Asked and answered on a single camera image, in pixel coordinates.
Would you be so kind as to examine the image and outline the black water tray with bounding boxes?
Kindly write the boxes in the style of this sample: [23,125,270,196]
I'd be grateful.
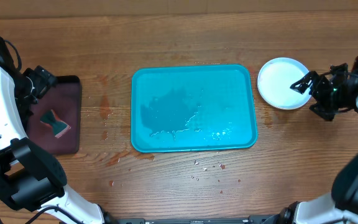
[26,76,82,155]

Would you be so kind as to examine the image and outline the light blue plate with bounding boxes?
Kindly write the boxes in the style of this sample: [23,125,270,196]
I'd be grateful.
[257,57,311,110]

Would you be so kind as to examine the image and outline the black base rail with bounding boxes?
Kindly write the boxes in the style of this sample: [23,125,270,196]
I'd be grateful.
[113,214,279,224]

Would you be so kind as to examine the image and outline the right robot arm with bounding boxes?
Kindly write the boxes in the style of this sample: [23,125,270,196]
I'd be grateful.
[266,56,358,224]

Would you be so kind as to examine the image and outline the blue plastic serving tray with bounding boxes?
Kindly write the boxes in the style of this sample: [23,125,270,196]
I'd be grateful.
[131,64,258,153]

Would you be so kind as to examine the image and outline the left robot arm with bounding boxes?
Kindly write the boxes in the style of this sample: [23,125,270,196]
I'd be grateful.
[0,37,114,223]

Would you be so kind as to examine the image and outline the green and pink sponge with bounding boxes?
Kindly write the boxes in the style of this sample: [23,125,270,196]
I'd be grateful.
[40,110,71,138]

